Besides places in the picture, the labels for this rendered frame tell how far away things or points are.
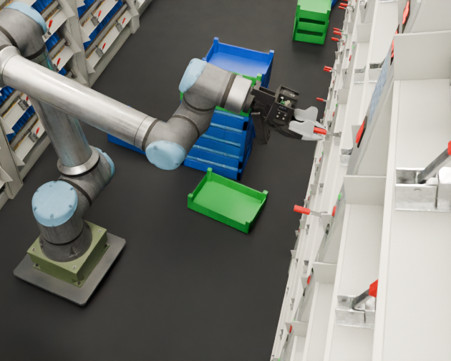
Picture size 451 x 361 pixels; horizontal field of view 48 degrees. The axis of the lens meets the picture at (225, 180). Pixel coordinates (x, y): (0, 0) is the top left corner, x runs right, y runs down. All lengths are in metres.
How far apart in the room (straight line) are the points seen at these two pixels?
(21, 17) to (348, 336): 1.25
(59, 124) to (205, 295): 0.86
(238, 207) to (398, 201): 1.90
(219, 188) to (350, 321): 1.83
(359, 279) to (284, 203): 1.76
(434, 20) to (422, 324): 0.27
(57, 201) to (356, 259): 1.31
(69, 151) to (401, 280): 1.50
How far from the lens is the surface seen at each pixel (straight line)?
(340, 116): 1.40
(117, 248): 2.09
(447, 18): 0.51
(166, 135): 1.25
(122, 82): 2.92
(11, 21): 1.53
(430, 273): 0.37
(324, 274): 0.80
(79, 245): 1.92
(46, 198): 1.79
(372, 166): 0.62
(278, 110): 1.24
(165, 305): 2.01
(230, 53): 2.58
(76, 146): 1.77
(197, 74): 1.24
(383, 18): 1.03
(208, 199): 2.30
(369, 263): 0.60
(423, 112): 0.49
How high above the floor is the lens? 1.78
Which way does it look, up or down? 48 degrees down
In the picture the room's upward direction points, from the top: 6 degrees clockwise
